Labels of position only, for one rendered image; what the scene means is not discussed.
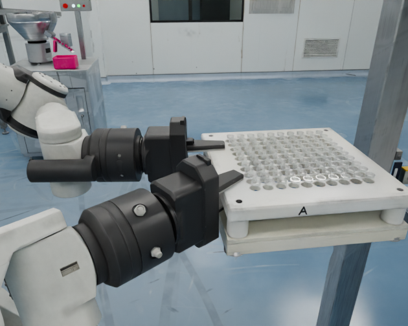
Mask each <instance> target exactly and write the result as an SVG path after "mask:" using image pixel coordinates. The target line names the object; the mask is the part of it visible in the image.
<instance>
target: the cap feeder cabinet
mask: <svg viewBox="0 0 408 326"><path fill-rule="evenodd" d="M98 59H99V57H87V59H86V60H82V58H81V57H78V64H79V66H78V67H77V68H76V69H55V68H54V63H53V61H49V62H45V63H41V64H40V65H37V64H38V63H31V62H29V61H28V58H24V59H22V60H20V61H18V62H17V63H15V64H13V65H11V66H9V67H12V66H14V65H19V66H21V67H24V68H26V69H28V70H30V71H32V72H41V73H43V74H46V75H48V76H50V77H51V78H54V79H55V80H57V81H58V82H60V83H62V84H63V85H64V86H66V87H67V89H68V91H69V92H68V94H67V96H66V97H65V98H64V100H65V102H66V104H67V107H68V109H69V110H70V111H74V112H75V113H76V116H77V118H78V120H79V122H80V125H81V128H82V129H85V131H86V132H87V134H88V136H90V135H91V134H92V132H93V131H94V130H95V129H97V128H107V122H106V113H105V107H104V98H103V92H102V83H101V77H100V68H99V60H98ZM16 135H17V139H18V142H19V147H20V150H21V154H24V157H30V160H34V159H32V157H36V156H43V154H42V151H41V146H40V141H39V140H33V139H29V138H27V137H24V136H21V135H19V134H17V133H16ZM30 160H29V161H30Z"/></svg>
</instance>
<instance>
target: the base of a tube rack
mask: <svg viewBox="0 0 408 326"><path fill-rule="evenodd" d="M381 212H382V210H375V211H366V212H353V213H335V214H329V215H311V216H305V217H287V218H280V219H267V220H265V219H263V220H255V221H249V226H248V234H247V236H246V237H244V238H241V239H235V238H232V237H230V236H228V234H227V216H226V214H225V210H222V211H221V212H219V230H220V234H221V238H222V241H223V245H225V251H226V254H227V255H234V254H233V253H235V252H241V253H240V254H253V253H260V252H274V251H282V250H295V249H303V248H316V247H324V246H337V245H351V244H358V243H371V242H379V241H392V240H394V238H397V237H400V238H399V239H405V236H406V234H407V231H408V224H407V223H406V222H405V221H404V220H403V222H402V223H401V224H399V225H393V224H389V223H386V222H385V221H383V220H382V219H381Z"/></svg>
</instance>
